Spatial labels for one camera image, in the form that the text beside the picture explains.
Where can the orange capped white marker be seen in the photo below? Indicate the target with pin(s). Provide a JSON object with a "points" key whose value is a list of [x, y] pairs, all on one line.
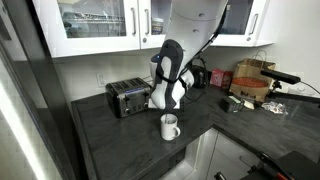
{"points": [[165, 118]]}

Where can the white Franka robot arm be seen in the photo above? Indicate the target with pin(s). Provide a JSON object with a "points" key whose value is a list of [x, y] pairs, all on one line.
{"points": [[180, 53]]}

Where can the white ceramic cup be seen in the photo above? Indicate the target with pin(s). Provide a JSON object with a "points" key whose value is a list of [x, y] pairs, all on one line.
{"points": [[168, 127]]}

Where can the black chrome four-slot toaster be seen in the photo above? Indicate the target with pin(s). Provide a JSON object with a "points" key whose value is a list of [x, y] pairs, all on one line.
{"points": [[128, 98]]}

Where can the pink cardboard box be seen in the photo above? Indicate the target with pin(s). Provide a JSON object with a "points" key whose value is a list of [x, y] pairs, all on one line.
{"points": [[218, 78]]}

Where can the small black box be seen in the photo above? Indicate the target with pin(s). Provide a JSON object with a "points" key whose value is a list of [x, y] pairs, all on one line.
{"points": [[230, 104]]}

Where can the brown paper bag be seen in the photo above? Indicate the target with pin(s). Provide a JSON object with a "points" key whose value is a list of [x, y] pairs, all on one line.
{"points": [[251, 80]]}

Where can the white lower cabinet front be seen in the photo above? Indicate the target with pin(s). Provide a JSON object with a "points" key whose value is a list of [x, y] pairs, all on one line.
{"points": [[230, 160]]}

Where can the crumpled foil wrapper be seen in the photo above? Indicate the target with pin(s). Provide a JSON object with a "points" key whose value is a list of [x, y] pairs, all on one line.
{"points": [[274, 107]]}

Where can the stainless steel refrigerator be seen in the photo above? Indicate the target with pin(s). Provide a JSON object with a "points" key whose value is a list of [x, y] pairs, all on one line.
{"points": [[33, 100]]}

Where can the orange black bar clamp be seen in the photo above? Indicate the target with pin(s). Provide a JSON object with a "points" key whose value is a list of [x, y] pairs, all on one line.
{"points": [[270, 166]]}

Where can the white wall outlet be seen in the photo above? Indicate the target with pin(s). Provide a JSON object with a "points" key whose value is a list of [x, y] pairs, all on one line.
{"points": [[100, 80]]}

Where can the white glass-door wall cabinet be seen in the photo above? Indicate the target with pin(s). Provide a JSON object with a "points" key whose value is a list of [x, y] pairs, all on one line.
{"points": [[100, 43]]}

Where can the black stereo camera bar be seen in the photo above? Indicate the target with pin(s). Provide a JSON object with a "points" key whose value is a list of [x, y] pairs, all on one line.
{"points": [[280, 76]]}

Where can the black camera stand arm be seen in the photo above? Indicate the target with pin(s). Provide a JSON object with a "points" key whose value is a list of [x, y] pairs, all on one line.
{"points": [[293, 96]]}

